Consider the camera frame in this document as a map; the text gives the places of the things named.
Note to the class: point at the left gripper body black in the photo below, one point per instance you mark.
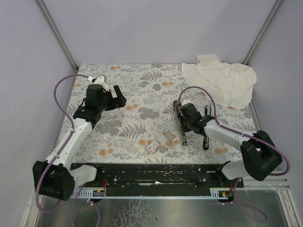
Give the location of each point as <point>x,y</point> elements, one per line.
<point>112,101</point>

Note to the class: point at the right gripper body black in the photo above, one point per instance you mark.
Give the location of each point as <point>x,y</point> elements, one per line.
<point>181,124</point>

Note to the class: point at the cardboard staple tray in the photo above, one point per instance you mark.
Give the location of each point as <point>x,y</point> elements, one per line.
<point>169,136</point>

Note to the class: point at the black stapler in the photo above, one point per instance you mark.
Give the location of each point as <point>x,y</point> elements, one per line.
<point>208,110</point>

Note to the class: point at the silver stapler magazine rail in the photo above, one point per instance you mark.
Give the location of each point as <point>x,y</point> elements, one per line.
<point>177,112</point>

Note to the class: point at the red white staple box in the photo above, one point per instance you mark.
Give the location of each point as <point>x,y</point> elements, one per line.
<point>152,146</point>

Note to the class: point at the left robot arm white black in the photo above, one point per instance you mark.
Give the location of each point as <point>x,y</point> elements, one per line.
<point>54,177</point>

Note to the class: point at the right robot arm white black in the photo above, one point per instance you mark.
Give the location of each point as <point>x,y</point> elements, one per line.
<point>259,159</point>

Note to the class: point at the floral patterned table mat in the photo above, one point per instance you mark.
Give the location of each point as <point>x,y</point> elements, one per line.
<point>122,135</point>

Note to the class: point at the cream white cloth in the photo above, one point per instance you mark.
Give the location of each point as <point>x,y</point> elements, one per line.
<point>230,85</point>

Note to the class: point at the aluminium extrusion crossbar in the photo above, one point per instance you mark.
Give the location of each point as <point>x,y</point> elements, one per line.
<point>269,183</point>

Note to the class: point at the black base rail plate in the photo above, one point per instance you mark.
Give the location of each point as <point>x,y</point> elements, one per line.
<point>163,181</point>

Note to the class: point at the white slotted cable duct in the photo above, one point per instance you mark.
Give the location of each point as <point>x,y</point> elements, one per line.
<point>87,193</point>

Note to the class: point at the left aluminium frame post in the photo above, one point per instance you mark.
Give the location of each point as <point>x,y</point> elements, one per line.
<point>56,33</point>

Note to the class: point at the aluminium frame post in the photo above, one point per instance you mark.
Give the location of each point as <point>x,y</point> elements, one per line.
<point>270,17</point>
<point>56,33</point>

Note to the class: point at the right aluminium frame post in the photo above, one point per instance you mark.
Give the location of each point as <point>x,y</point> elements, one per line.
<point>270,17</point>

